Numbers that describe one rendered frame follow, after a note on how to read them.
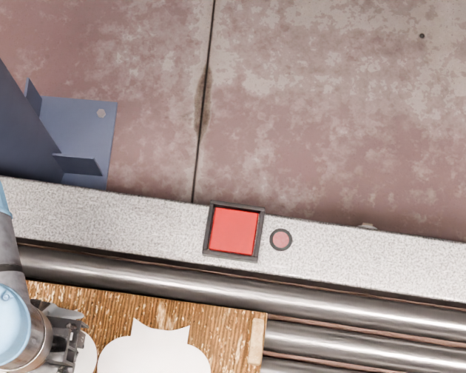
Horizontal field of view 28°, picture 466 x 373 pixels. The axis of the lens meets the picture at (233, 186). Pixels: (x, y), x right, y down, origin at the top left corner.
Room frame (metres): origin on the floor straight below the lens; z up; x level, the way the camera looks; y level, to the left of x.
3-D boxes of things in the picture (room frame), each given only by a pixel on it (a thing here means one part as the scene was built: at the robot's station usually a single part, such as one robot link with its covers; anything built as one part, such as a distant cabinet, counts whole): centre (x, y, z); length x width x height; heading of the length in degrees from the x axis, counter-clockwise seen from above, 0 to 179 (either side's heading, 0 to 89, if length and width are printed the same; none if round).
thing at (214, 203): (0.28, 0.00, 0.92); 0.08 x 0.08 x 0.02; 77
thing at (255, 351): (0.13, -0.02, 0.95); 0.06 x 0.02 x 0.03; 168
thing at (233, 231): (0.28, 0.00, 0.92); 0.06 x 0.06 x 0.01; 77
